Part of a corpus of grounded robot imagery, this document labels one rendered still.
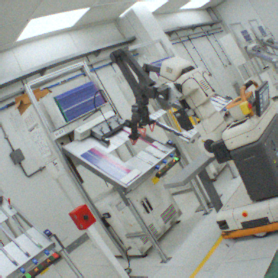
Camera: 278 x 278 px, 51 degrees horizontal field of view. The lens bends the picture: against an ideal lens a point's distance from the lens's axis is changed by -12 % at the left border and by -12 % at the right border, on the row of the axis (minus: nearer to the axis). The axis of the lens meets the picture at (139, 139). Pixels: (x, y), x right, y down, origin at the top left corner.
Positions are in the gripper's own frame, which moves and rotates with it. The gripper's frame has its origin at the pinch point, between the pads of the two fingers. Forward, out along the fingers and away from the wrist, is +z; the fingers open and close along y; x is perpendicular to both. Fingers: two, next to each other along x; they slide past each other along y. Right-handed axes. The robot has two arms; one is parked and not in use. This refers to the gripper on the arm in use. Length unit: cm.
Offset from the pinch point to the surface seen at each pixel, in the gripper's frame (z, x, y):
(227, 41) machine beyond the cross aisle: -7, -85, -452
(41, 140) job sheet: 1, -71, 49
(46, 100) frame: -36, -71, 38
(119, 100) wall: 74, -166, -188
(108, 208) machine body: 36, 11, 49
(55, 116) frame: -23, -60, 38
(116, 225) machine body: 52, 19, 49
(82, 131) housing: -10.9, -36.9, 26.4
